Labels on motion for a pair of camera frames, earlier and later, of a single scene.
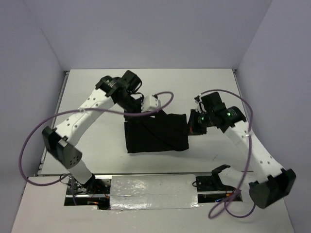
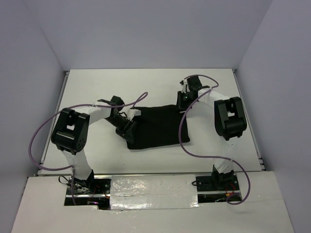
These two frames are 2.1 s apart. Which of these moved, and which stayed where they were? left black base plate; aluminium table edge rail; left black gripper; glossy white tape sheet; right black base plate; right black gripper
Moved: right black gripper; left black gripper
Stayed: aluminium table edge rail; left black base plate; right black base plate; glossy white tape sheet
